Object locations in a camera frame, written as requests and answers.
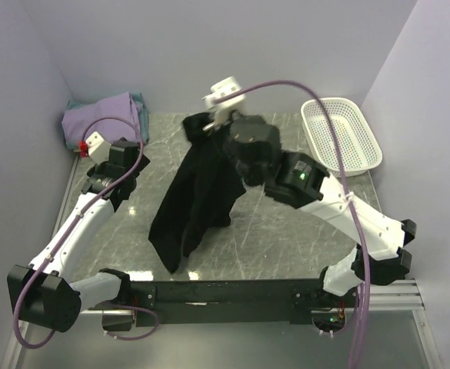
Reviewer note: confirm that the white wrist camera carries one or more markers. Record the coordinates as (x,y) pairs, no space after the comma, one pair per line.
(97,147)
(219,102)

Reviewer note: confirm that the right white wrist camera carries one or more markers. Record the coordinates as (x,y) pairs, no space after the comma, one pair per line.
(219,102)

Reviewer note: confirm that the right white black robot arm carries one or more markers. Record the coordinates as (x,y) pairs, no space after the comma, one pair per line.
(295,179)

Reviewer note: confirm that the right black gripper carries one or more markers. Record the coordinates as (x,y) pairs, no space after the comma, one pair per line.
(224,128)

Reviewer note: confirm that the folded red t shirt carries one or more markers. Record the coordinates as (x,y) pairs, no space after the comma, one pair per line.
(81,153)

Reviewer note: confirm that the folded lilac t shirt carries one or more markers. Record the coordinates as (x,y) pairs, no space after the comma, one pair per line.
(97,123)

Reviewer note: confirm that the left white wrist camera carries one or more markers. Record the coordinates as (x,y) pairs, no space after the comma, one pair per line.
(97,147)

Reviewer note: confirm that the white perforated plastic basket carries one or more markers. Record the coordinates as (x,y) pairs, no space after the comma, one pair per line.
(359,149)

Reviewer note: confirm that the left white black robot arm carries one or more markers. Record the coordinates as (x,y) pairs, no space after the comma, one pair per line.
(43,292)

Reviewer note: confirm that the folded teal t shirt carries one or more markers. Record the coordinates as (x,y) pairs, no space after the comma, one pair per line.
(144,115)

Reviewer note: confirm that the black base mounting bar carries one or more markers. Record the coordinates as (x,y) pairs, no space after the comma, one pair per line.
(205,302)

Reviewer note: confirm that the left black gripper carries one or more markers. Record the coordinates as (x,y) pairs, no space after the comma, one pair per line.
(133,165)

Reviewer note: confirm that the black floral print t shirt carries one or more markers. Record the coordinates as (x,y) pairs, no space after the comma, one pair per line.
(200,197)

